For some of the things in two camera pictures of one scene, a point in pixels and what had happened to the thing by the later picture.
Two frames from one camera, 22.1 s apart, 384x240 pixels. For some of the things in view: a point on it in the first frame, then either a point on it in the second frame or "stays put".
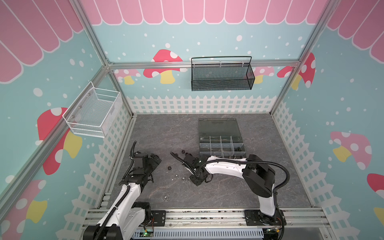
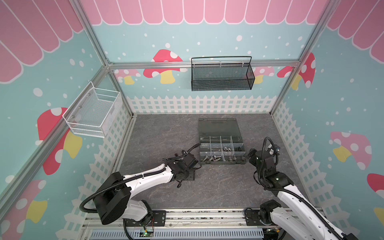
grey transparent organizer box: (220, 137) stays put
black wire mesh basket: (222, 73) stays put
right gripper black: (192, 160) to (257, 157)
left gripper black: (152, 163) to (192, 175)
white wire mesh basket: (93, 111) stays put
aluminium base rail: (223, 219) stays put
